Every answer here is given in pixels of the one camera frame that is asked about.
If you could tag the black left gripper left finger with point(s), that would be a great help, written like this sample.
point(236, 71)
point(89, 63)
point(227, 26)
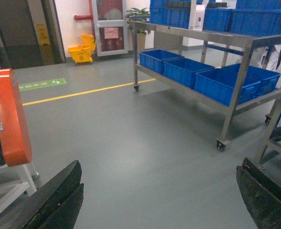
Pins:
point(56, 205)

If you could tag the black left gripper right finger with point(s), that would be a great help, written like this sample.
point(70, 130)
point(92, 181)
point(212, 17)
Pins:
point(261, 195)

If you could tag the yellow mop bucket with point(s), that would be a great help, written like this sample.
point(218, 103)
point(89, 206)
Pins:
point(83, 53)

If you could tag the potted green plant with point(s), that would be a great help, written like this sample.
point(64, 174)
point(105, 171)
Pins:
point(139, 15)

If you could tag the fire extinguisher cabinet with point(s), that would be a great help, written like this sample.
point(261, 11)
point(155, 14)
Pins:
point(110, 26)

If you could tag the orange motor cover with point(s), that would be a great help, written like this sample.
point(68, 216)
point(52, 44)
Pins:
point(14, 136)

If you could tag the blue cart bin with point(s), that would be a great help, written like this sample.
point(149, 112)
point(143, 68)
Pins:
point(183, 71)
point(154, 59)
point(219, 84)

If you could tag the stainless steel cart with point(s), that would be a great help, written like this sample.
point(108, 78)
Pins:
point(242, 45)

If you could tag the yellow wet floor sign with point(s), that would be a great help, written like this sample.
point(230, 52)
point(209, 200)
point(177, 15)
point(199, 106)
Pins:
point(43, 35)

